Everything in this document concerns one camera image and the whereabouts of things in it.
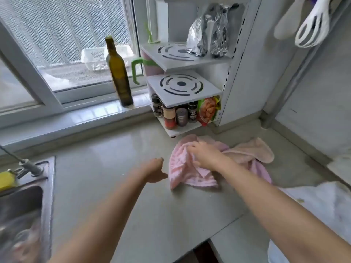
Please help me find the steel shaker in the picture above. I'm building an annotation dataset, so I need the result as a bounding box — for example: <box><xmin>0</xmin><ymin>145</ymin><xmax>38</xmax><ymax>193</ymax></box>
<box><xmin>176</xmin><ymin>107</ymin><xmax>188</xmax><ymax>127</ymax></box>

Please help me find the pink muslin cloth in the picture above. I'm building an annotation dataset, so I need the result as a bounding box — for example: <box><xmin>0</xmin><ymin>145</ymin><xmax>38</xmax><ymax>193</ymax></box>
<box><xmin>178</xmin><ymin>134</ymin><xmax>272</xmax><ymax>185</ymax></box>

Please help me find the person's left hand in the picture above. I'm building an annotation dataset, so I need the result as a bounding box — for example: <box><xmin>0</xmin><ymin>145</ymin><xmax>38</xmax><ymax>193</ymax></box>
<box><xmin>137</xmin><ymin>157</ymin><xmax>169</xmax><ymax>184</ymax></box>

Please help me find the grey metal pipe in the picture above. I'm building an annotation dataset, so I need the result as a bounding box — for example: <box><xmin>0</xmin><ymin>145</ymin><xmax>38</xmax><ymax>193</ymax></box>
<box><xmin>260</xmin><ymin>2</ymin><xmax>346</xmax><ymax>130</ymax></box>

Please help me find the white slotted utensil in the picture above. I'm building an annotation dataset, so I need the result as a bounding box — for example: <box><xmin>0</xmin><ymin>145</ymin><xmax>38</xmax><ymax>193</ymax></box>
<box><xmin>295</xmin><ymin>0</ymin><xmax>331</xmax><ymax>48</ymax></box>

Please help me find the white plastic spoon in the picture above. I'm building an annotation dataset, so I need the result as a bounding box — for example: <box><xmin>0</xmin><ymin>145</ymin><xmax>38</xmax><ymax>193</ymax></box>
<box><xmin>273</xmin><ymin>0</ymin><xmax>306</xmax><ymax>40</ymax></box>

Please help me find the yellow sponge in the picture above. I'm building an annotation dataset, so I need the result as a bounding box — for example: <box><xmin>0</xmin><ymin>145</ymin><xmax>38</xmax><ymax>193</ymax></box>
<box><xmin>0</xmin><ymin>171</ymin><xmax>17</xmax><ymax>191</ymax></box>

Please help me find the white tiered shelf rack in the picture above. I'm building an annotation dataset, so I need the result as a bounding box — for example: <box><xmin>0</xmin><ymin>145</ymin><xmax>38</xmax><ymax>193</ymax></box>
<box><xmin>140</xmin><ymin>0</ymin><xmax>261</xmax><ymax>138</ymax></box>

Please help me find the person's right hand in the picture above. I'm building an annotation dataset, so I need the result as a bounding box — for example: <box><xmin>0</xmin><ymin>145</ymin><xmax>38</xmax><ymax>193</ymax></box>
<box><xmin>187</xmin><ymin>141</ymin><xmax>230</xmax><ymax>171</ymax></box>

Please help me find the white plastic basket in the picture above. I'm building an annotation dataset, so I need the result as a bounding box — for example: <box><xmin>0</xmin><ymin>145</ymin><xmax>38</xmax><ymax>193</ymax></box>
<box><xmin>81</xmin><ymin>45</ymin><xmax>135</xmax><ymax>72</ymax></box>

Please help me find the red and green snack packet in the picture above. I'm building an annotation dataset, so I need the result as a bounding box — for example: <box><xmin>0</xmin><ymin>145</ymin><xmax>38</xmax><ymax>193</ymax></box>
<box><xmin>197</xmin><ymin>96</ymin><xmax>221</xmax><ymax>127</ymax></box>

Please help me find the dark green glass bottle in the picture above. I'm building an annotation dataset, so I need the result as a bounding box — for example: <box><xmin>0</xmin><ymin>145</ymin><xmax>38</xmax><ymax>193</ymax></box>
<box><xmin>105</xmin><ymin>35</ymin><xmax>134</xmax><ymax>107</ymax></box>

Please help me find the pink jug with green handle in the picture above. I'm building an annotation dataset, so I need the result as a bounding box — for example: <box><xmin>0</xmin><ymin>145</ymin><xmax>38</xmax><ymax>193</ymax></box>
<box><xmin>131</xmin><ymin>22</ymin><xmax>165</xmax><ymax>85</ymax></box>

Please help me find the person's left forearm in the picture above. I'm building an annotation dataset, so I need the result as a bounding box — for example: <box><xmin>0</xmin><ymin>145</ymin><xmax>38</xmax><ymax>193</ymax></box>
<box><xmin>49</xmin><ymin>165</ymin><xmax>148</xmax><ymax>263</ymax></box>

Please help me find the light pink ribbed towel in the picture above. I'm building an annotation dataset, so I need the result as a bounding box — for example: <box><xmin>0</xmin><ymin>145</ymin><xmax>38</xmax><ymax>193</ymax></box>
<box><xmin>169</xmin><ymin>139</ymin><xmax>220</xmax><ymax>190</ymax></box>

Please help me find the peach towel with white trim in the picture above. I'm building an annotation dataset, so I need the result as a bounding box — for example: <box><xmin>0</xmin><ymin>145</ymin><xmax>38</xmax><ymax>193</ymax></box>
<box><xmin>222</xmin><ymin>137</ymin><xmax>275</xmax><ymax>164</ymax></box>

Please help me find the white window frame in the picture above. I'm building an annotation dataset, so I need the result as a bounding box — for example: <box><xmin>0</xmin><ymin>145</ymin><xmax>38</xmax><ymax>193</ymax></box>
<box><xmin>0</xmin><ymin>0</ymin><xmax>148</xmax><ymax>129</ymax></box>

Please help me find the person's right forearm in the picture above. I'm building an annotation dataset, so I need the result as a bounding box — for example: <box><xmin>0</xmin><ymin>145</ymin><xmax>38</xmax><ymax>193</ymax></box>
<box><xmin>216</xmin><ymin>157</ymin><xmax>351</xmax><ymax>263</ymax></box>

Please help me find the tan and red spice jar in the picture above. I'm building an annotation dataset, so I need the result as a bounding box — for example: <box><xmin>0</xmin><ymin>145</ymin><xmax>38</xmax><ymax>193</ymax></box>
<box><xmin>163</xmin><ymin>106</ymin><xmax>177</xmax><ymax>130</ymax></box>

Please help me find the stainless steel sink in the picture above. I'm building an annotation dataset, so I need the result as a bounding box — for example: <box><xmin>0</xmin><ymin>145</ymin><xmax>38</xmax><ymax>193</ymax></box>
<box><xmin>0</xmin><ymin>156</ymin><xmax>55</xmax><ymax>263</ymax></box>

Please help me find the white banana print cloth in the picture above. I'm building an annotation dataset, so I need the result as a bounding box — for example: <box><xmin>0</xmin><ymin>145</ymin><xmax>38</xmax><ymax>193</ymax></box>
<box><xmin>267</xmin><ymin>181</ymin><xmax>351</xmax><ymax>263</ymax></box>

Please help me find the metal faucet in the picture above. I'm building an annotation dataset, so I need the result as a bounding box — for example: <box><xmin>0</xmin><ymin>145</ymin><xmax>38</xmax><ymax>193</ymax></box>
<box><xmin>0</xmin><ymin>145</ymin><xmax>44</xmax><ymax>177</ymax></box>

